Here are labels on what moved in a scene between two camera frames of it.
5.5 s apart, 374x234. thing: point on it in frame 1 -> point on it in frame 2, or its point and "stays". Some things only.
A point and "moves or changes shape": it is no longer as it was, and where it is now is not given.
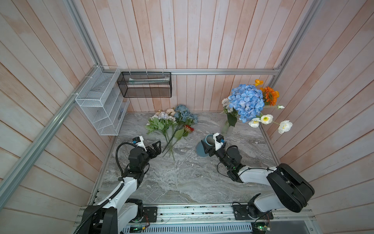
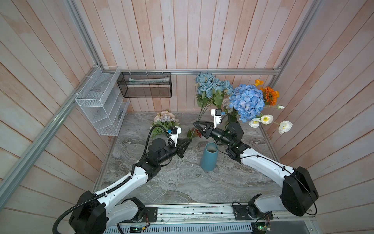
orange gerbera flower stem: [270, 96] stays
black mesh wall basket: [145, 84] stays
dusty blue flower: [183, 117] -> [211, 90]
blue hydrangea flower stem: [247, 101] stays
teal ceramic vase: [209, 140] -> [209, 157]
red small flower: [184, 132] moves or changes shape
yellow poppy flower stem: [258, 82] stays
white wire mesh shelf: [103, 102] stays
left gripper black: [158, 150] -> [181, 147]
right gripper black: [208, 148] -> [209, 126]
